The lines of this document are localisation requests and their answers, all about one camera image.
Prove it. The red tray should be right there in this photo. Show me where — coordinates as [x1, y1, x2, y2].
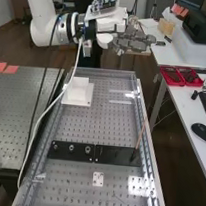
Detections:
[177, 66, 206, 88]
[159, 64, 187, 87]

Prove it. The black plate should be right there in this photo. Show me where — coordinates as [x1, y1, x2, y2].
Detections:
[46, 140, 145, 168]

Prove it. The small white box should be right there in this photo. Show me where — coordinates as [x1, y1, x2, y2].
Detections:
[61, 75, 96, 108]

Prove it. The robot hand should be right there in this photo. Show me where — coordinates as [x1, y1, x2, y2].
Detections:
[82, 0, 161, 60]

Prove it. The clear box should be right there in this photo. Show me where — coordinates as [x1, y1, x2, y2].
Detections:
[11, 63, 179, 206]

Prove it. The black printer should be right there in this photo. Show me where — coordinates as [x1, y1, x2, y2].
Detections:
[181, 8, 206, 45]

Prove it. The person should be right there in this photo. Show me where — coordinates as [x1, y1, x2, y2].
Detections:
[62, 0, 110, 69]

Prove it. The black computer mouse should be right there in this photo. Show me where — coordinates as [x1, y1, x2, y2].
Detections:
[189, 122, 206, 144]

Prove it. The black cable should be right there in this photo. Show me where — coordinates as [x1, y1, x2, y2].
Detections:
[26, 14, 62, 155]

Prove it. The small black stick device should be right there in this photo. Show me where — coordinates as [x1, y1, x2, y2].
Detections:
[191, 89, 200, 102]

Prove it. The white desk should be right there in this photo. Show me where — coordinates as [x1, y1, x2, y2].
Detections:
[139, 18, 206, 187]

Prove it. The dark monitor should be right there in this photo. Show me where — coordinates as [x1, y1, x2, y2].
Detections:
[175, 0, 206, 12]

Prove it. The small white square board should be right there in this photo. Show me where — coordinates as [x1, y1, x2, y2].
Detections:
[91, 170, 106, 188]

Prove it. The thin dark drill bit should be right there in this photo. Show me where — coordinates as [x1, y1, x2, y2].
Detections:
[111, 193, 128, 206]

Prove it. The thin stick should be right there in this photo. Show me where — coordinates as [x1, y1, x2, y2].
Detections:
[132, 107, 152, 162]

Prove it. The white cable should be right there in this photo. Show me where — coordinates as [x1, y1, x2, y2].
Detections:
[16, 31, 86, 194]

